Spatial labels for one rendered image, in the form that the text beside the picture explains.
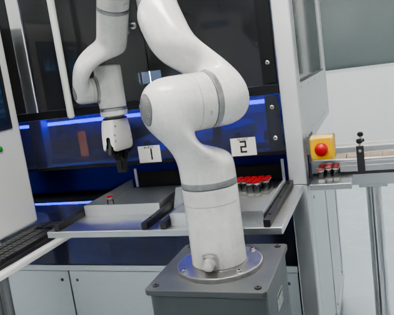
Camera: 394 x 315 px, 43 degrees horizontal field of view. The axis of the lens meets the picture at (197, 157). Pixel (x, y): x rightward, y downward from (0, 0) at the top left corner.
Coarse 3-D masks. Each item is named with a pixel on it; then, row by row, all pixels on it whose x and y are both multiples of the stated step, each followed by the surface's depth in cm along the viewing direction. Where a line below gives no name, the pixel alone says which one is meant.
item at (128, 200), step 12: (132, 180) 190; (108, 192) 173; (120, 192) 181; (132, 192) 183; (144, 192) 180; (156, 192) 178; (168, 192) 175; (96, 204) 166; (108, 204) 157; (120, 204) 155; (132, 204) 153; (144, 204) 152; (156, 204) 151
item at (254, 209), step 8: (280, 184) 152; (272, 192) 157; (240, 200) 153; (248, 200) 152; (256, 200) 151; (264, 200) 150; (272, 200) 140; (176, 208) 142; (248, 208) 144; (256, 208) 143; (264, 208) 130; (176, 216) 137; (184, 216) 136; (248, 216) 130; (256, 216) 129; (264, 216) 129; (176, 224) 137; (184, 224) 137
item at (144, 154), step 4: (140, 148) 178; (144, 148) 177; (148, 148) 176; (152, 148) 176; (156, 148) 175; (140, 152) 178; (144, 152) 177; (148, 152) 177; (152, 152) 176; (156, 152) 176; (160, 152) 175; (140, 156) 178; (144, 156) 178; (148, 156) 177; (156, 156) 176; (160, 156) 176; (140, 160) 178; (144, 160) 178; (148, 160) 177; (152, 160) 177; (156, 160) 176; (160, 160) 176
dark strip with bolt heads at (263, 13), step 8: (256, 0) 155; (264, 0) 154; (256, 8) 155; (264, 8) 154; (256, 16) 156; (264, 16) 155; (256, 24) 156; (264, 24) 155; (264, 32) 156; (264, 40) 156; (264, 48) 157; (272, 48) 156; (264, 56) 157; (272, 56) 157; (264, 64) 158; (272, 64) 157; (264, 72) 159; (272, 72) 158; (264, 80) 159; (272, 80) 158
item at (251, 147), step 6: (240, 138) 165; (246, 138) 164; (252, 138) 164; (234, 144) 166; (240, 144) 165; (246, 144) 165; (252, 144) 164; (234, 150) 166; (240, 150) 166; (246, 150) 165; (252, 150) 164
